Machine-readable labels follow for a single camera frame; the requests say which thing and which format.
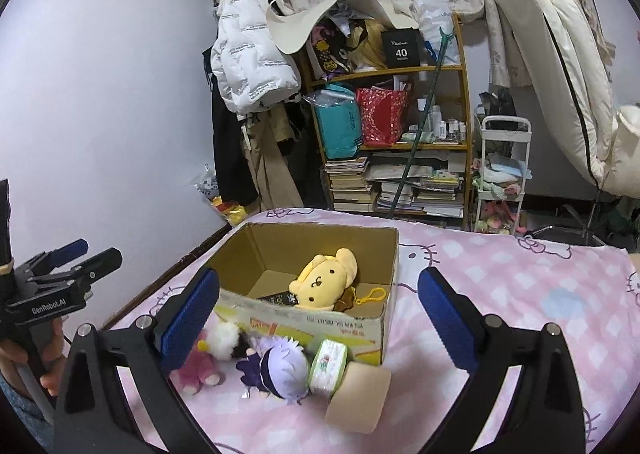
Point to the green pole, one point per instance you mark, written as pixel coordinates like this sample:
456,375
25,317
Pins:
425,108

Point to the green and white tissue pack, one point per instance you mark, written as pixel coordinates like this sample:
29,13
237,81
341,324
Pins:
327,366

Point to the pink and white plush toy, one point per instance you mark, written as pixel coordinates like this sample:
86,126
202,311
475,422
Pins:
192,369

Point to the black coat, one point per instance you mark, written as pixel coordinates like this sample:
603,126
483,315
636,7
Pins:
227,158

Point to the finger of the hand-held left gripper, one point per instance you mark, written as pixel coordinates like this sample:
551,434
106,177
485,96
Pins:
102,261
72,250

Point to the red patterned bag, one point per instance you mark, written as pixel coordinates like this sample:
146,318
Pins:
382,118

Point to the metal chair base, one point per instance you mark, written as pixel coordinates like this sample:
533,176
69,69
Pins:
575,214

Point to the teal bag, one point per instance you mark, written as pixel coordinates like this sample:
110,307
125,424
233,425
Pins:
337,128

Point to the white plastic bag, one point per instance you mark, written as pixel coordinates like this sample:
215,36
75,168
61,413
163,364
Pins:
435,18

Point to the cardboard box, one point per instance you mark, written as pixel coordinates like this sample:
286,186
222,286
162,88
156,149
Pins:
300,329

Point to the stack of books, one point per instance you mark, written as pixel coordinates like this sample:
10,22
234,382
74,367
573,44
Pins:
350,184

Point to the person's blue jeans leg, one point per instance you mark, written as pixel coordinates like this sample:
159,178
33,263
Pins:
17,409

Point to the dark patterned item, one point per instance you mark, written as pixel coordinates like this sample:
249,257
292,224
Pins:
277,299

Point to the black box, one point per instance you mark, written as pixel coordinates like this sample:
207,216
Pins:
400,51

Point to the person's left hand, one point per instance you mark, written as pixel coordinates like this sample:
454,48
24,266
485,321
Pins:
52,336

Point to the clear bag with yellow items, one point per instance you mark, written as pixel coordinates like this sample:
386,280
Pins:
232,209

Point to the cream folded mattress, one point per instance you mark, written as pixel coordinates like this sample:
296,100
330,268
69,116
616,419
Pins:
550,58

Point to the cream curled sheet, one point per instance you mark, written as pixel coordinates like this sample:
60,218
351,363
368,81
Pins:
300,28

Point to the tan fabric item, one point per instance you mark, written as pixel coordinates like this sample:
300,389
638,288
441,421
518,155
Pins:
372,46

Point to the beige roll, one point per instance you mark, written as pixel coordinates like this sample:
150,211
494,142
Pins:
360,399

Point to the purple-haired plush doll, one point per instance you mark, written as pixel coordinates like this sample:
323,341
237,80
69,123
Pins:
285,369

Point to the pink printed blanket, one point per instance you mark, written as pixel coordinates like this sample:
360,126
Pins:
525,284

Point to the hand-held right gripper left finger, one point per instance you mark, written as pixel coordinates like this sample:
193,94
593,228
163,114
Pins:
190,321

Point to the group of small bottles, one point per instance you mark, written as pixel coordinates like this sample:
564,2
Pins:
440,126

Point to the dark printed bag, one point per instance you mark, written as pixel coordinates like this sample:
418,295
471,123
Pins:
327,48

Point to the yellow dog plush toy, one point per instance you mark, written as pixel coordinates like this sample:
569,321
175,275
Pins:
320,279

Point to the dark camouflage bag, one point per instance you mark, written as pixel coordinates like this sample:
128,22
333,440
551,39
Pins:
495,103

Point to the wooden bookshelf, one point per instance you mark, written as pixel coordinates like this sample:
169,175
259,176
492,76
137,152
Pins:
380,71

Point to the white puffer jacket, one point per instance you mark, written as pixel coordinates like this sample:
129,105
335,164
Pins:
245,48

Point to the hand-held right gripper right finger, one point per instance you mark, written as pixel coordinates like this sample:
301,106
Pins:
447,321

